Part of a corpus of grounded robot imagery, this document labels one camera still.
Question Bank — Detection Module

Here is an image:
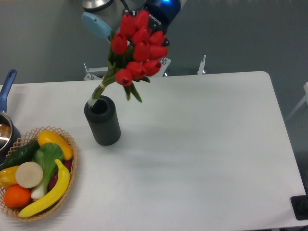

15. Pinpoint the purple eggplant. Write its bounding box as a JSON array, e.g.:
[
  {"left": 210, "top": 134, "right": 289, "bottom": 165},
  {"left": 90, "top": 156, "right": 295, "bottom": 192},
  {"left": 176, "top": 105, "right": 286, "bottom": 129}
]
[{"left": 48, "top": 159, "right": 72, "bottom": 191}]

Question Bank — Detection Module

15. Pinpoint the red tulip bouquet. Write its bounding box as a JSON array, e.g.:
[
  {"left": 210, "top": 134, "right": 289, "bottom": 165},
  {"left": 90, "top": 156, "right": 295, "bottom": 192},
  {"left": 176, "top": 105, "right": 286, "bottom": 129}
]
[{"left": 88, "top": 10, "right": 168, "bottom": 107}]

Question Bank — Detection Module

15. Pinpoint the white furniture leg right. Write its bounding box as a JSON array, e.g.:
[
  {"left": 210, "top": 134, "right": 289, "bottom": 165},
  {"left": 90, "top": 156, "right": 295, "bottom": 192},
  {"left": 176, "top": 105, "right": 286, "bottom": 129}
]
[{"left": 285, "top": 82, "right": 308, "bottom": 121}]

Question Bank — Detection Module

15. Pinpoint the yellow bell pepper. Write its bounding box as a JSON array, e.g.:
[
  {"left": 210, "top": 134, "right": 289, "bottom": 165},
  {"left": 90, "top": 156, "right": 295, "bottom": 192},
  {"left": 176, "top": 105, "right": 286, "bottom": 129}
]
[{"left": 0, "top": 166, "right": 19, "bottom": 188}]

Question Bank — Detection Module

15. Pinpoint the green bok choy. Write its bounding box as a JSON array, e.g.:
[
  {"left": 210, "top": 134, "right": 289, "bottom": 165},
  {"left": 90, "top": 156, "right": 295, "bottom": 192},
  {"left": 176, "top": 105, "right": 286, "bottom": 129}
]
[{"left": 31, "top": 142, "right": 64, "bottom": 201}]

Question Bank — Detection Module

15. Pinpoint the blue handled saucepan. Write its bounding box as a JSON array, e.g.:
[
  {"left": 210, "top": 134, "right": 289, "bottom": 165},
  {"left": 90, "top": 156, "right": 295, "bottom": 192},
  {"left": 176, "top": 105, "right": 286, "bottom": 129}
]
[{"left": 0, "top": 69, "right": 21, "bottom": 163}]

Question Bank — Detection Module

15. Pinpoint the green cucumber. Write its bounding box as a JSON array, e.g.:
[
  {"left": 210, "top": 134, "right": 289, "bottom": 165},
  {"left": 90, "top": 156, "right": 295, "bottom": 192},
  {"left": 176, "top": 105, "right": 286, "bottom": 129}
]
[{"left": 0, "top": 140, "right": 40, "bottom": 170}]

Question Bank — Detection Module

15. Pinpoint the yellow banana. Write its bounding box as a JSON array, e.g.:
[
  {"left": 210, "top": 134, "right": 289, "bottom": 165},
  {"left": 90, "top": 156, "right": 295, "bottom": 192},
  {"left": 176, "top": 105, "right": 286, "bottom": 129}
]
[{"left": 18, "top": 159, "right": 70, "bottom": 218}]

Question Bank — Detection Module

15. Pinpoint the woven wicker basket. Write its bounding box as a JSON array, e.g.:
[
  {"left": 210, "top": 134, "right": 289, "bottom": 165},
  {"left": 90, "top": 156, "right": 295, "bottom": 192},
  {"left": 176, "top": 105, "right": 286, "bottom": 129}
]
[{"left": 0, "top": 126, "right": 78, "bottom": 222}]

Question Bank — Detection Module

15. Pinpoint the black device at table edge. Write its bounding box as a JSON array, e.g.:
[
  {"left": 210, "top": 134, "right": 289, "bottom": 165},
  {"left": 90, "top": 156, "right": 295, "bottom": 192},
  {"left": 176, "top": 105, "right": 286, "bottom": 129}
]
[{"left": 290, "top": 195, "right": 308, "bottom": 220}]

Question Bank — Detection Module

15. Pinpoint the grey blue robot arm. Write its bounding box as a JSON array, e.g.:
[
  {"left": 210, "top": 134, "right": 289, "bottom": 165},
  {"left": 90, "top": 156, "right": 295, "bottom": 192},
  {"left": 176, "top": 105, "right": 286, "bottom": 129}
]
[{"left": 81, "top": 0, "right": 186, "bottom": 39}]

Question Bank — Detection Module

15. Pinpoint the orange fruit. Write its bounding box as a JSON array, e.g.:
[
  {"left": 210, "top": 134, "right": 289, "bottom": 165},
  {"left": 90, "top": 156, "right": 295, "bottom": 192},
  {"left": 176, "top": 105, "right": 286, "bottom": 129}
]
[{"left": 3, "top": 185, "right": 31, "bottom": 208}]

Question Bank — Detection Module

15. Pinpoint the dark grey ribbed vase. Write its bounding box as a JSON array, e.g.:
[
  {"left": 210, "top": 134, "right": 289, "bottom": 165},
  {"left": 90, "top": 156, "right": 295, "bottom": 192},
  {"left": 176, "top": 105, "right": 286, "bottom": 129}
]
[{"left": 84, "top": 95, "right": 121, "bottom": 146}]

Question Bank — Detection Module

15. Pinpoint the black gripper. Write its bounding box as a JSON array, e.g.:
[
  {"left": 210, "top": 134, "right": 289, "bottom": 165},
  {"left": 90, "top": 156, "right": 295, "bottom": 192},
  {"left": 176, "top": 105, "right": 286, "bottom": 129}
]
[{"left": 122, "top": 0, "right": 181, "bottom": 46}]

